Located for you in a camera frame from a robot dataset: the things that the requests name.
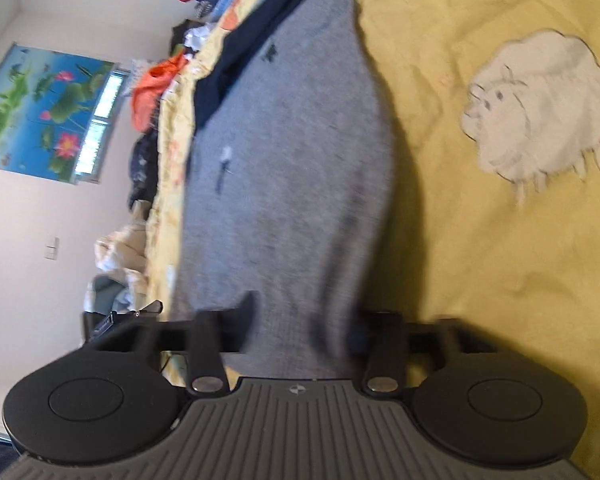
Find orange plastic bag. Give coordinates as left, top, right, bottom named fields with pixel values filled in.
left=131, top=52, right=189, bottom=134

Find lotus flower curtain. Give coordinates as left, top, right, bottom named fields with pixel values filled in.
left=0, top=42, right=119, bottom=184

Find grey knit sweater navy sleeves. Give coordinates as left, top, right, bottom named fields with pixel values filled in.
left=172, top=0, right=397, bottom=382

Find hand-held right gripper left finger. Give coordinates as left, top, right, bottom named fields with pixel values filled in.
left=87, top=290, right=259, bottom=397

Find yellow printed bedsheet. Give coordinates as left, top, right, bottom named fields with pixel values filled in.
left=145, top=0, right=600, bottom=480

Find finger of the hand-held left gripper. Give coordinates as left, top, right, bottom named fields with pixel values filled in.
left=110, top=300, right=164, bottom=323

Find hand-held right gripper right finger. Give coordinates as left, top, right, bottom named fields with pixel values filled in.
left=349, top=312, right=487, bottom=395

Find dark patterned clothes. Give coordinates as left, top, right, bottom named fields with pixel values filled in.
left=127, top=132, right=162, bottom=211

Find white crumpled cloth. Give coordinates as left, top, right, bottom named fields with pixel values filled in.
left=184, top=25, right=212, bottom=57

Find beige crumpled cloth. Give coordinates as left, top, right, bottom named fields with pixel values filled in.
left=94, top=200, right=152, bottom=287

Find window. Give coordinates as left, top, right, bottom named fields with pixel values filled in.
left=75, top=71, right=131, bottom=184

